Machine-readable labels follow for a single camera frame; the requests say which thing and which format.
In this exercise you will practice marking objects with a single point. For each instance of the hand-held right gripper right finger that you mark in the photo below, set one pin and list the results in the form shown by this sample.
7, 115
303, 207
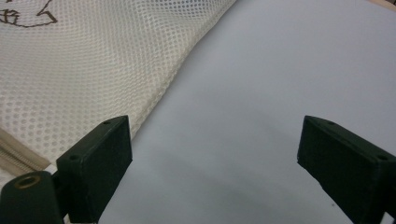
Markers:
345, 168

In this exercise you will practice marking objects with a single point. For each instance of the pale blue table mat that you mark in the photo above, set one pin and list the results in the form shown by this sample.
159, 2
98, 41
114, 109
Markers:
249, 93

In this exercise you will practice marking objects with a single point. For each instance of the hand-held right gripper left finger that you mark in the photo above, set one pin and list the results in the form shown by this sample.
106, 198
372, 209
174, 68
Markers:
93, 168

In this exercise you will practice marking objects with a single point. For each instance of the cream mesh laundry bag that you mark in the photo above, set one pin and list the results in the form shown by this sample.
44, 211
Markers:
93, 62

